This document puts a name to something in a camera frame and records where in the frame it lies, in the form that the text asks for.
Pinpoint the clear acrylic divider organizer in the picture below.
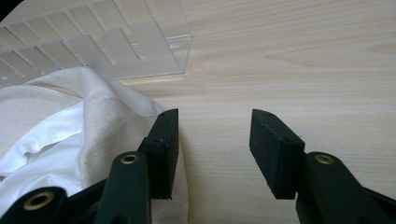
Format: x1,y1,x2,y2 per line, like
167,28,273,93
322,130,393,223
0,0,192,90

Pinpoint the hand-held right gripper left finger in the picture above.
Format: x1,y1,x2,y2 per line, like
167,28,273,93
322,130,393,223
92,108,180,224

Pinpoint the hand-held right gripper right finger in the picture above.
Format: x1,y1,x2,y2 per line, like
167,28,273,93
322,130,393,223
248,108,396,224

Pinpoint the beige canvas bag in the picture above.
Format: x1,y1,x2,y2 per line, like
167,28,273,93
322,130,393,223
0,65,190,224

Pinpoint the white cloth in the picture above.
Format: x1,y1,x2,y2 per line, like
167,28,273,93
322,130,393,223
0,101,86,216

